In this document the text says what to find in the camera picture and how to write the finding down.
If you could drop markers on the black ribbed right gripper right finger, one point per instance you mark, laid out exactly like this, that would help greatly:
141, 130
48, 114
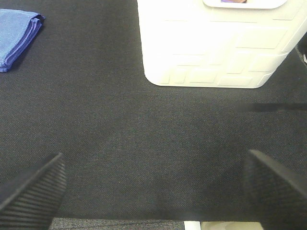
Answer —
277, 195

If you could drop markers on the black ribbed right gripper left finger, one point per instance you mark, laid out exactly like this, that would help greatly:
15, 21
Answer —
31, 200

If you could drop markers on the blue microfibre towel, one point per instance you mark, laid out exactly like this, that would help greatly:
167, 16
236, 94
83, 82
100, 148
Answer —
17, 30

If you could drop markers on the black table cloth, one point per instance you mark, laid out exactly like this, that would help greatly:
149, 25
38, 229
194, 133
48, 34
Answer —
134, 150

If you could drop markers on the white plastic basket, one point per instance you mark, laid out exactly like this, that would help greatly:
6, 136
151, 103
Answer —
211, 43

